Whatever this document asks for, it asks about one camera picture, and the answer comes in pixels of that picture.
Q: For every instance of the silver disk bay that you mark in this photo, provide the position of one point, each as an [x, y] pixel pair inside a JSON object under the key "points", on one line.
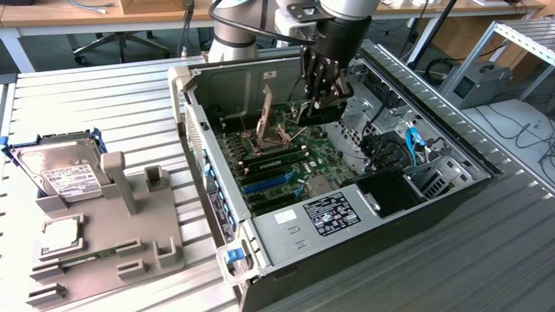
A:
{"points": [[438, 185]]}

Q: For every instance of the brown cardboard box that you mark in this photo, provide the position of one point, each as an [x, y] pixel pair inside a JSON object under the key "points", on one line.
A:
{"points": [[147, 6]]}

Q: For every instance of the green RAM stick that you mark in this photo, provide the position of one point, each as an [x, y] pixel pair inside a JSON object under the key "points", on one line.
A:
{"points": [[87, 258], [272, 164]]}

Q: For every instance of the silver chipset heatsink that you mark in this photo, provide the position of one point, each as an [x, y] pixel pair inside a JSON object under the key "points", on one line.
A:
{"points": [[319, 188]]}

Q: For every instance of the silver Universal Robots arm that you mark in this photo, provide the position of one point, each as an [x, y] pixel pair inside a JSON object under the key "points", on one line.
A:
{"points": [[234, 35]]}

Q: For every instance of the silver power supply unit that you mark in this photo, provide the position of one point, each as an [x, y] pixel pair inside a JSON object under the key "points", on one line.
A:
{"points": [[282, 240]]}

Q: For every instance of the black graphics card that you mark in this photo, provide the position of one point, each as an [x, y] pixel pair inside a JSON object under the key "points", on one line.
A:
{"points": [[324, 115]]}

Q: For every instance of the black tripod pole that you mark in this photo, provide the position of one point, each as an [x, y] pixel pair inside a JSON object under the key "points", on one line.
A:
{"points": [[434, 29]]}

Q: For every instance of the aluminium slat frame table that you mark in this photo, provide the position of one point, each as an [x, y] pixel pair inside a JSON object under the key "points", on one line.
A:
{"points": [[528, 35]]}

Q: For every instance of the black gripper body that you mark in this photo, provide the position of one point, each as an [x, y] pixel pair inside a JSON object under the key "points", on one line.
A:
{"points": [[342, 39]]}

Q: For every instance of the wooden desk white legs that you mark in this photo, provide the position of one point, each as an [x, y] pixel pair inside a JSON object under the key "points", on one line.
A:
{"points": [[472, 35], [56, 16]]}

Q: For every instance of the CPU socket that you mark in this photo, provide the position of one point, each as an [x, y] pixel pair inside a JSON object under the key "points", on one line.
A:
{"points": [[251, 143]]}

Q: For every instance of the grey parts rack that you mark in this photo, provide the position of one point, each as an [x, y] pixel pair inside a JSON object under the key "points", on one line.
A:
{"points": [[108, 227]]}

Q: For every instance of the silver hard disk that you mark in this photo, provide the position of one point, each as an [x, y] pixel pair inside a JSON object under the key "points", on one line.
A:
{"points": [[56, 162]]}

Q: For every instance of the open black PC case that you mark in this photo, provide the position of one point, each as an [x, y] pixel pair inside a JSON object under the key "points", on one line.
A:
{"points": [[390, 247]]}

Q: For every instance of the black office chair base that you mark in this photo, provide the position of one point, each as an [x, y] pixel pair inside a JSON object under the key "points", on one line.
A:
{"points": [[118, 45]]}

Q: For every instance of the white label sticker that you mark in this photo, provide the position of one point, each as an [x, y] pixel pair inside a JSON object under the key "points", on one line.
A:
{"points": [[270, 75]]}

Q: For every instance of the blue expansion slot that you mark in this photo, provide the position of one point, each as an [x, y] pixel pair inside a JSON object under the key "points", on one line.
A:
{"points": [[264, 186]]}

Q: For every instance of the silver drive cage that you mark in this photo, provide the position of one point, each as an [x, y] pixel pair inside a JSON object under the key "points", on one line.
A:
{"points": [[362, 107]]}

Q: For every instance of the blue case latch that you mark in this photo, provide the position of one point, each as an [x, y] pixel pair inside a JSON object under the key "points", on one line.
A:
{"points": [[232, 255]]}

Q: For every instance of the silver CPU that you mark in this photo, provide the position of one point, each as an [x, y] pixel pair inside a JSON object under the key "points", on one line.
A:
{"points": [[60, 235]]}

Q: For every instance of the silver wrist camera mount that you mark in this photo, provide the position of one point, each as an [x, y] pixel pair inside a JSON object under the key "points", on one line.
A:
{"points": [[303, 29]]}

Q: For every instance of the green motherboard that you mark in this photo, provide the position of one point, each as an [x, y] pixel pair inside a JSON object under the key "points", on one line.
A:
{"points": [[320, 152]]}

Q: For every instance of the hard disk drive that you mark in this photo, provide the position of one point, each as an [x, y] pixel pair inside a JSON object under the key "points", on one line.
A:
{"points": [[98, 138]]}

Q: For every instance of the grey vented equipment box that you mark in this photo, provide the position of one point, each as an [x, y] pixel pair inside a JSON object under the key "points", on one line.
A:
{"points": [[480, 84]]}

